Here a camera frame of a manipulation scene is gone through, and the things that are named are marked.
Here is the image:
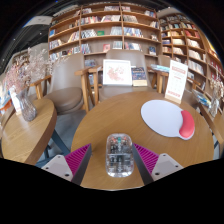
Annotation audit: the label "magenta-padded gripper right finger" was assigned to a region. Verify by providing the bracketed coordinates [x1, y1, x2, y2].
[132, 143, 184, 186]

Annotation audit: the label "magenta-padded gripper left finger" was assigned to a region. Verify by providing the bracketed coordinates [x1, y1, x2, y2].
[41, 143, 92, 186]

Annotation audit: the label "transparent computer mouse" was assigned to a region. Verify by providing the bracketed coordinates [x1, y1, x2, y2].
[105, 133, 135, 178]

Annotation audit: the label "white mouse pad red rest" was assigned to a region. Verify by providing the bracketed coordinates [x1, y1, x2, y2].
[140, 99, 196, 141]

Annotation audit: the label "round wooden side table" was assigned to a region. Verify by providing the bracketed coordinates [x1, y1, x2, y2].
[199, 103, 224, 161]
[0, 97, 71, 167]

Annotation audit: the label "glass vase pink flowers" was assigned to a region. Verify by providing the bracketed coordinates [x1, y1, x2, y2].
[4, 48, 64, 123]

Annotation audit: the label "colourful book stack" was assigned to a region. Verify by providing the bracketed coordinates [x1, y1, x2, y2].
[192, 89, 212, 108]

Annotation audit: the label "glass vase dried flowers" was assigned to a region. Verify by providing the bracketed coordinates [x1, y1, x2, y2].
[208, 71, 224, 118]

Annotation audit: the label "white sign card red header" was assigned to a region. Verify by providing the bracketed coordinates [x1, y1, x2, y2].
[164, 59, 189, 105]

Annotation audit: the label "dark book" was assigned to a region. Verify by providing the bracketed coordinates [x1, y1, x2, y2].
[131, 66, 148, 88]

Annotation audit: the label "beige armchair wooden arms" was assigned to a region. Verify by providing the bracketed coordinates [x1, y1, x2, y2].
[148, 54, 204, 108]
[29, 53, 98, 116]
[87, 49, 161, 101]

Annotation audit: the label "small white sign card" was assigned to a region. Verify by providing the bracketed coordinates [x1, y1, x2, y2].
[8, 85, 23, 117]

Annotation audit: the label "light blue book stack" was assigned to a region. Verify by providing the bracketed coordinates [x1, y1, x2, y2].
[149, 63, 171, 73]

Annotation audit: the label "white framed picture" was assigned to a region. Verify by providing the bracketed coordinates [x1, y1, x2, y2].
[102, 58, 133, 87]

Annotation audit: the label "book display stand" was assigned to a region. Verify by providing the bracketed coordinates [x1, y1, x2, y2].
[0, 78, 13, 116]

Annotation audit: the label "curved wooden bookshelf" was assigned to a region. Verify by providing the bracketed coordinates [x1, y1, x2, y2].
[157, 13, 224, 111]

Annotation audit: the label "wide wooden bookshelf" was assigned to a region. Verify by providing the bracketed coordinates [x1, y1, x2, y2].
[47, 3, 161, 64]

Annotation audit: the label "white hanging sign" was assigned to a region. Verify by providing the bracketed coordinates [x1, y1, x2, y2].
[23, 14, 54, 28]

